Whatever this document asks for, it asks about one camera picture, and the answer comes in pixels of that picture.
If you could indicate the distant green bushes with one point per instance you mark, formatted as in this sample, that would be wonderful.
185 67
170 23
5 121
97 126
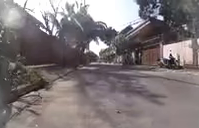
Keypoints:
107 53

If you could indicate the palm trees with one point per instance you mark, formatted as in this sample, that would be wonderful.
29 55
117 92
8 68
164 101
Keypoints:
80 28

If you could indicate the grey asphalt road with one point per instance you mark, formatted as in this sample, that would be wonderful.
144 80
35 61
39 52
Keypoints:
120 103

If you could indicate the brown wooden house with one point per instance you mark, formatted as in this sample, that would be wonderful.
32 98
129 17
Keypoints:
150 40

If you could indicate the motor scooter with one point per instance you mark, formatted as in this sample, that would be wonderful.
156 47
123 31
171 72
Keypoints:
168 63

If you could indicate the person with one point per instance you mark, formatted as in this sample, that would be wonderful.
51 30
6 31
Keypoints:
171 57

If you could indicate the concrete kerb strip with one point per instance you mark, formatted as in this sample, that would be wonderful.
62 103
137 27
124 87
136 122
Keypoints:
27 100

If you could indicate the roadside plants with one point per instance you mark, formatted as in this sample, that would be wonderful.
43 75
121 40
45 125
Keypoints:
10 71

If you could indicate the large dark tree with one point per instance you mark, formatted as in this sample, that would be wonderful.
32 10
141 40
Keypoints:
180 15

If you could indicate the long brown wall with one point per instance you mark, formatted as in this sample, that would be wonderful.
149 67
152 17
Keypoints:
40 46

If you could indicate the pale plastered wall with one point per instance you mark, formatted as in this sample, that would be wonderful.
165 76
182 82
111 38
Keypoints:
187 51

